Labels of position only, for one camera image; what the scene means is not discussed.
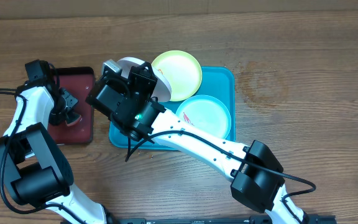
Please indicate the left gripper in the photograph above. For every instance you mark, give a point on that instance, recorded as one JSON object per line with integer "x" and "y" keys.
{"x": 70, "y": 99}

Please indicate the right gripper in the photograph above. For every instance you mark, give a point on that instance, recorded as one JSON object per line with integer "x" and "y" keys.
{"x": 138, "y": 77}

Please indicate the red and green sponge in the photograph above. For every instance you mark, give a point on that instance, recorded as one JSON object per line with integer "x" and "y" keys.
{"x": 72, "y": 118}

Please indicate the white plate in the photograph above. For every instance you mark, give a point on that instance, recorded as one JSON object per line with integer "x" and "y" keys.
{"x": 162, "y": 90}

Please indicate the yellow-green plate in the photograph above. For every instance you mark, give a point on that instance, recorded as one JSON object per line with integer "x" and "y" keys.
{"x": 182, "y": 71}

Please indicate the light blue plate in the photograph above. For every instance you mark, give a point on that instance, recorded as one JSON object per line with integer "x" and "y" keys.
{"x": 206, "y": 113}

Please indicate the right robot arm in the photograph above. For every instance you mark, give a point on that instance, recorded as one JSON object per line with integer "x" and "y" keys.
{"x": 257, "y": 178}

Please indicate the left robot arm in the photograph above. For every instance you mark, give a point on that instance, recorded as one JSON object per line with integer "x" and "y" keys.
{"x": 34, "y": 173}

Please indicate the dark red black-rimmed tray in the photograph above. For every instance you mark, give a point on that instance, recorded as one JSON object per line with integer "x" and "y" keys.
{"x": 78, "y": 81}

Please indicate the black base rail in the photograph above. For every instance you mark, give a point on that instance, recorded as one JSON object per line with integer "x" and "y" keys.
{"x": 255, "y": 219}

